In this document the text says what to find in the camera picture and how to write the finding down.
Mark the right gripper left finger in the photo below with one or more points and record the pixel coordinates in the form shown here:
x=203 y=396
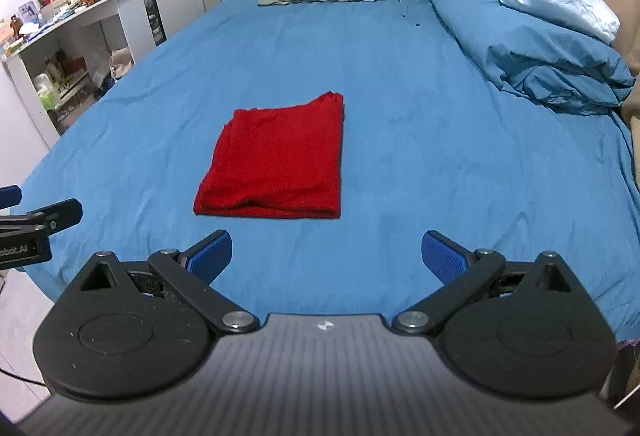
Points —
x=131 y=329

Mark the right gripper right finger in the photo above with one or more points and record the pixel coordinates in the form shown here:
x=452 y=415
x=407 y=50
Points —
x=525 y=330

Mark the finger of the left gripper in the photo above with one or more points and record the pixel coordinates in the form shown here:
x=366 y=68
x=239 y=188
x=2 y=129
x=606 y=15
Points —
x=52 y=218
x=10 y=196

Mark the red garment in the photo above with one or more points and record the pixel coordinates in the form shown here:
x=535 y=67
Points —
x=281 y=163

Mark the white desk shelf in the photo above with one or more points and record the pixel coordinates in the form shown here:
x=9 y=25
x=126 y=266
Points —
x=92 y=34

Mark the blue bed sheet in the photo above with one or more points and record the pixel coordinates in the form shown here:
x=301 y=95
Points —
x=428 y=144

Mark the blue rolled duvet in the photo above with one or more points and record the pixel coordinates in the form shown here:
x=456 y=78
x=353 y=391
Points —
x=529 y=57

